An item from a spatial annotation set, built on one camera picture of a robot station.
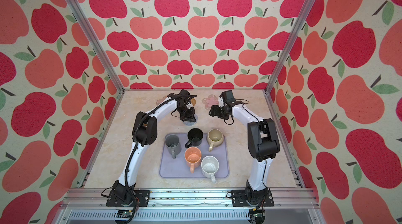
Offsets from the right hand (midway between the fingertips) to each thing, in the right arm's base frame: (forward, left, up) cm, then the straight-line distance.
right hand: (217, 113), depth 97 cm
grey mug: (-21, +24, -3) cm, 32 cm away
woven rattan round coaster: (+13, +17, -5) cm, 22 cm away
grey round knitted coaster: (-5, +17, -7) cm, 19 cm away
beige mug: (-14, 0, -6) cm, 15 cm away
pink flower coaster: (+13, +43, -8) cm, 46 cm away
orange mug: (-27, +12, -7) cm, 30 cm away
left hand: (-3, +12, -5) cm, 13 cm away
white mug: (-31, +2, -8) cm, 32 cm away
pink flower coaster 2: (+18, +4, -8) cm, 20 cm away
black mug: (-15, +12, -5) cm, 20 cm away
